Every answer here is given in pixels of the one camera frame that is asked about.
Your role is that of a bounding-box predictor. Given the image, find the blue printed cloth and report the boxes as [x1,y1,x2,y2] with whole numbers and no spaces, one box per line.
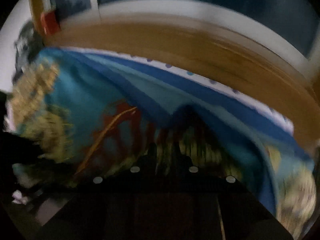
[5,47,317,240]

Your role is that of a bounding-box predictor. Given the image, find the red box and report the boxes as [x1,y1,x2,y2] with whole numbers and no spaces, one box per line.
[40,11,62,36]

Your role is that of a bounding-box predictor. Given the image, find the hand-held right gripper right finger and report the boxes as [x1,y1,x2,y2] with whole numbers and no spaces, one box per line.
[173,142,293,240]

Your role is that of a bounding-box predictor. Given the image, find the lavender dotted mat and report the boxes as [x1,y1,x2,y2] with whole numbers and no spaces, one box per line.
[82,50,295,133]

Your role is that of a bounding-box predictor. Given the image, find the pile of dark clothes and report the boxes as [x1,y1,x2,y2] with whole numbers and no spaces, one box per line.
[14,22,43,81]

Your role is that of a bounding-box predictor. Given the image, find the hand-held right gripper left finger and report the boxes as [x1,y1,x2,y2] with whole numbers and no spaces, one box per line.
[30,143,158,240]

